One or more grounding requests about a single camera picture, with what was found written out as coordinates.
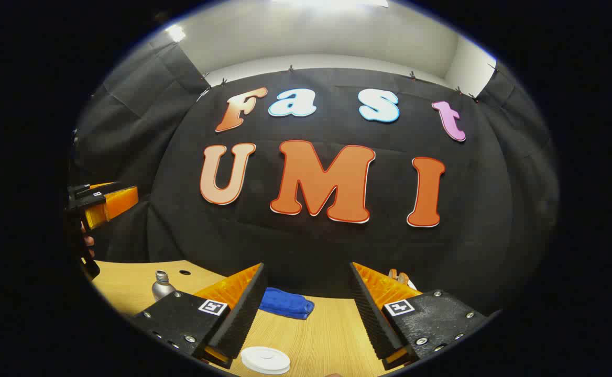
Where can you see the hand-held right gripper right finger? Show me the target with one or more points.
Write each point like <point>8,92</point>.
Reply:
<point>376,324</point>

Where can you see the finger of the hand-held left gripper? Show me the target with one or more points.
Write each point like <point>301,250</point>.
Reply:
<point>117,201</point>
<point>83,191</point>

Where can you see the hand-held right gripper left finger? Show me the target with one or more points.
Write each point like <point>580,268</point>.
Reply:
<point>243,319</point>

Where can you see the white teacup lid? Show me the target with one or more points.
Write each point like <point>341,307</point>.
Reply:
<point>265,357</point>

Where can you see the silver water bottle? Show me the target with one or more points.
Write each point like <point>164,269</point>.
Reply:
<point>162,289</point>

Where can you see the folded blue towel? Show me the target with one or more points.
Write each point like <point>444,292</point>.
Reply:
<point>285,303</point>

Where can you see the brown toast slice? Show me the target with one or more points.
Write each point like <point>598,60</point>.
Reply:
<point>402,278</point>
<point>392,274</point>

